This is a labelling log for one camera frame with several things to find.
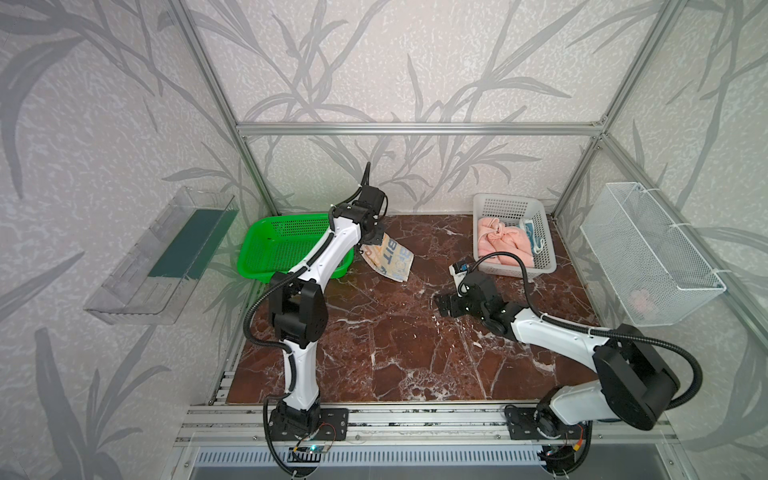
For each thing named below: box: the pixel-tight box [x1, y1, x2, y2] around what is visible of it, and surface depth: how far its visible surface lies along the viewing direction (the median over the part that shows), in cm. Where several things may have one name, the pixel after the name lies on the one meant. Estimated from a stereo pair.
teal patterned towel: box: [516, 219, 545, 255], surface depth 105 cm
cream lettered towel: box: [360, 233, 415, 282], surface depth 103 cm
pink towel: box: [477, 217, 535, 268], surface depth 104 cm
